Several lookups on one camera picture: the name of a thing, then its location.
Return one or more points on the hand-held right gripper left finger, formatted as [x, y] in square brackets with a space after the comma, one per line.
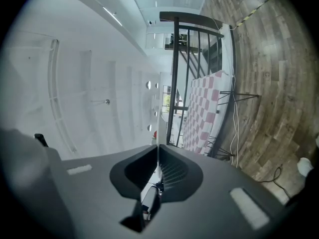
[99, 195]

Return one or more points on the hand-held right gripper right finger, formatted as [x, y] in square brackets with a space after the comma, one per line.
[211, 208]

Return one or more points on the ceiling smoke detector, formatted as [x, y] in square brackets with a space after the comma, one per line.
[107, 101]

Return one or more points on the pink white checkered cloth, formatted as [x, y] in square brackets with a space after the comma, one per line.
[199, 113]

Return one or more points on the person's white shoe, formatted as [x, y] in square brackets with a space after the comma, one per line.
[304, 165]

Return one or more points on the white ceiling pipe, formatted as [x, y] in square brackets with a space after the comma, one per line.
[53, 96]

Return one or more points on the large paned window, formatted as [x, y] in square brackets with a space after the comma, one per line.
[166, 99]

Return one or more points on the dark staircase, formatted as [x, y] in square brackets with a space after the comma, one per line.
[211, 56]

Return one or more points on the dark wooden metal railing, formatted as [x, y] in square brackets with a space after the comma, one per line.
[176, 58]

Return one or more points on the ceiling strip light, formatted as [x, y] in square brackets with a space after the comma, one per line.
[112, 16]

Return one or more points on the yellow black floor tape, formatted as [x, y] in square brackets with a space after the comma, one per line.
[251, 12]

